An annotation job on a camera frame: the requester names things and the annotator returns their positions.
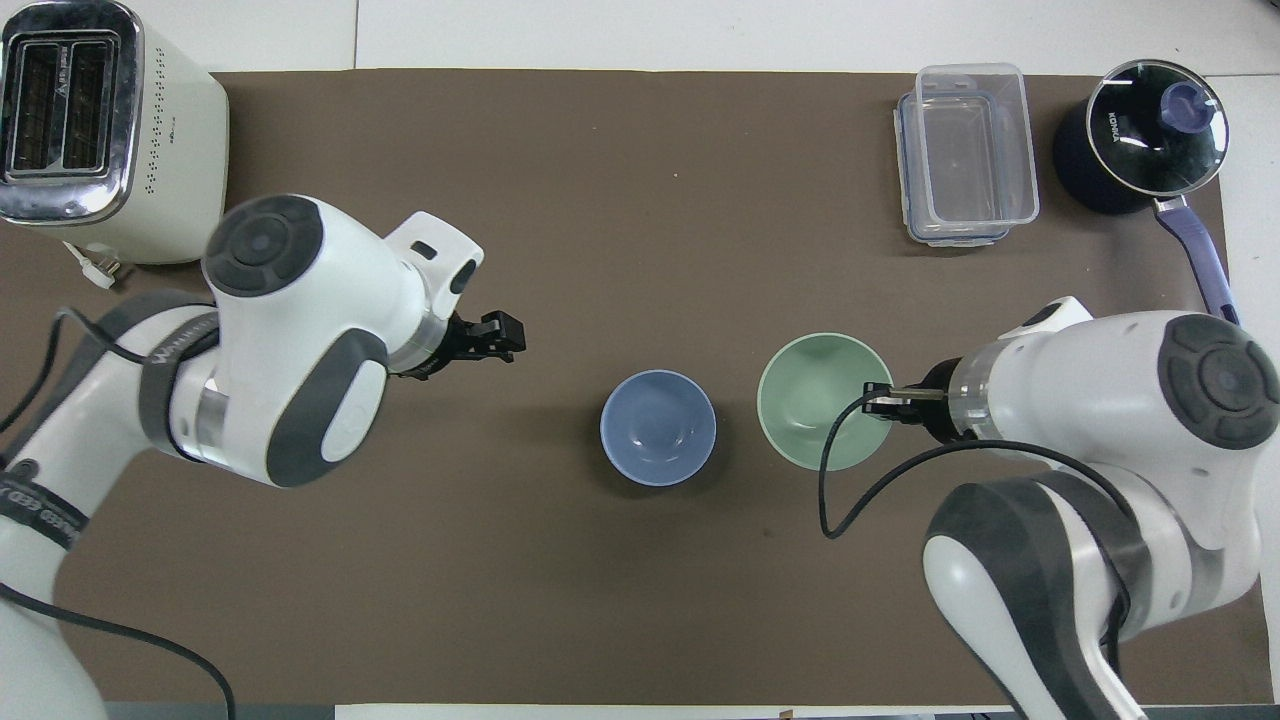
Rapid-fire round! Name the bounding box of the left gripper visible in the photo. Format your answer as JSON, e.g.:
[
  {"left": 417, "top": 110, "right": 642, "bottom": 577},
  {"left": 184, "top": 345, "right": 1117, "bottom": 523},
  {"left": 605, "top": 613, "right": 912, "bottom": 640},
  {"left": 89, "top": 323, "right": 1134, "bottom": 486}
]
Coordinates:
[{"left": 437, "top": 310, "right": 528, "bottom": 379}]

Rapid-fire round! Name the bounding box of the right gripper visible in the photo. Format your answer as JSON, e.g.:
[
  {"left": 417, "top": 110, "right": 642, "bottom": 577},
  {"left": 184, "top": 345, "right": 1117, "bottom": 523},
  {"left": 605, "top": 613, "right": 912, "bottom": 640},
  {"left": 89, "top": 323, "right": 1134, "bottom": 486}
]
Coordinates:
[{"left": 878, "top": 360, "right": 959, "bottom": 443}]

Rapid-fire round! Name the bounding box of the green bowl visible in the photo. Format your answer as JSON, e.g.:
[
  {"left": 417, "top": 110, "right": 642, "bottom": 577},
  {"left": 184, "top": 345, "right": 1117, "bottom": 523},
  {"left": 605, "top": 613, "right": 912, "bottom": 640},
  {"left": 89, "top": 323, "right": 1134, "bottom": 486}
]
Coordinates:
[{"left": 756, "top": 333, "right": 897, "bottom": 473}]

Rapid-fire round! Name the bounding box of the blue bowl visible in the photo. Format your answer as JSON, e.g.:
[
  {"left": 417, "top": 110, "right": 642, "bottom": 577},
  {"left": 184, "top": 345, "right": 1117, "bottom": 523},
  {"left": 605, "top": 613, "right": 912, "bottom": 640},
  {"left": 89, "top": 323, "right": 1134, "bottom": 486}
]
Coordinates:
[{"left": 599, "top": 370, "right": 718, "bottom": 488}]

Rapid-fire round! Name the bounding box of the blue-rimmed clear container lid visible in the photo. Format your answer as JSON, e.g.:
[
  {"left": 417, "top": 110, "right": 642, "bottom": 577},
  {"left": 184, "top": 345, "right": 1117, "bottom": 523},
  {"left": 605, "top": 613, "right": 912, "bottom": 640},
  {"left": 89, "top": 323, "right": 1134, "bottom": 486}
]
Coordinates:
[{"left": 893, "top": 91, "right": 1013, "bottom": 249}]

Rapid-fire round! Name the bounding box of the clear plastic container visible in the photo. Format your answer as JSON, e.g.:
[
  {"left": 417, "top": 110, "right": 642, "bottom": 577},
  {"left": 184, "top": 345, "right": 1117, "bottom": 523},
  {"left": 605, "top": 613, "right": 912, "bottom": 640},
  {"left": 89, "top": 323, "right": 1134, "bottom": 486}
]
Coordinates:
[{"left": 914, "top": 63, "right": 1041, "bottom": 228}]

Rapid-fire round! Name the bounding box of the dark blue saucepan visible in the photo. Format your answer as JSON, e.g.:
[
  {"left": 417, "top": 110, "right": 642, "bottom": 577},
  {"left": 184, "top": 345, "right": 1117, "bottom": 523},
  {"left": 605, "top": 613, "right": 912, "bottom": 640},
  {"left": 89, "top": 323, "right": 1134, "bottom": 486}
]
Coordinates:
[{"left": 1051, "top": 58, "right": 1242, "bottom": 327}]

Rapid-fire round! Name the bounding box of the glass pot lid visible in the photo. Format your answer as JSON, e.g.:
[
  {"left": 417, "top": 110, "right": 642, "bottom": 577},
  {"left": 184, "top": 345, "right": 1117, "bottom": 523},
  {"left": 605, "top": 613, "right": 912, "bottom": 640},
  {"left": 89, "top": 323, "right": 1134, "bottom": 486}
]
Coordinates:
[{"left": 1085, "top": 58, "right": 1230, "bottom": 197}]

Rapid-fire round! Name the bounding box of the cream and chrome toaster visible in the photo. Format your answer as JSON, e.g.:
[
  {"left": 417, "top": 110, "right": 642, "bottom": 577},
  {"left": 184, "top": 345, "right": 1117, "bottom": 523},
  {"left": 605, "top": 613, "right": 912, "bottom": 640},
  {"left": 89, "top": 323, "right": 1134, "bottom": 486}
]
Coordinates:
[{"left": 0, "top": 0, "right": 230, "bottom": 267}]

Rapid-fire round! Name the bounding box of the white power plug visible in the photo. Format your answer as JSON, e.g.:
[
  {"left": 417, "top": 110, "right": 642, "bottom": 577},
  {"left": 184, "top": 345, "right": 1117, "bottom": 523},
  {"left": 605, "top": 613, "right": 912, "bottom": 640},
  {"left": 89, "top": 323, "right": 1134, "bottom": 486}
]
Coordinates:
[{"left": 63, "top": 242, "right": 123, "bottom": 292}]

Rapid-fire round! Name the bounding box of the black cable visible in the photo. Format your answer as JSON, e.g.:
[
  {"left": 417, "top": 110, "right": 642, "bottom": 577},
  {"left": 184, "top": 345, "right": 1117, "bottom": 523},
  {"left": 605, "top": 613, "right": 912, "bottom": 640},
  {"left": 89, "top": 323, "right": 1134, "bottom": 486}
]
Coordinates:
[
  {"left": 0, "top": 307, "right": 221, "bottom": 437},
  {"left": 818, "top": 383, "right": 1137, "bottom": 661},
  {"left": 0, "top": 583, "right": 237, "bottom": 720}
]

